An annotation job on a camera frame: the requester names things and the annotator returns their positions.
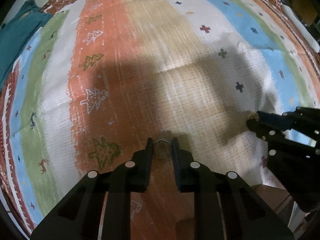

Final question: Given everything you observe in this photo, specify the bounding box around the silver metal tin box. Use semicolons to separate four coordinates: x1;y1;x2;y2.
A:
252;184;307;235

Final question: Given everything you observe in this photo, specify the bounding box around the red floral bedsheet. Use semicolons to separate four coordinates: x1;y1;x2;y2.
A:
0;0;320;240

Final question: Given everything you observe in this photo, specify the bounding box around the white rolled object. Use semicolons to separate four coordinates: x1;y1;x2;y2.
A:
281;4;319;53

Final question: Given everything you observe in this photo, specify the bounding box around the teal pillow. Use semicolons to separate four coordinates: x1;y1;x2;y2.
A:
0;0;52;87

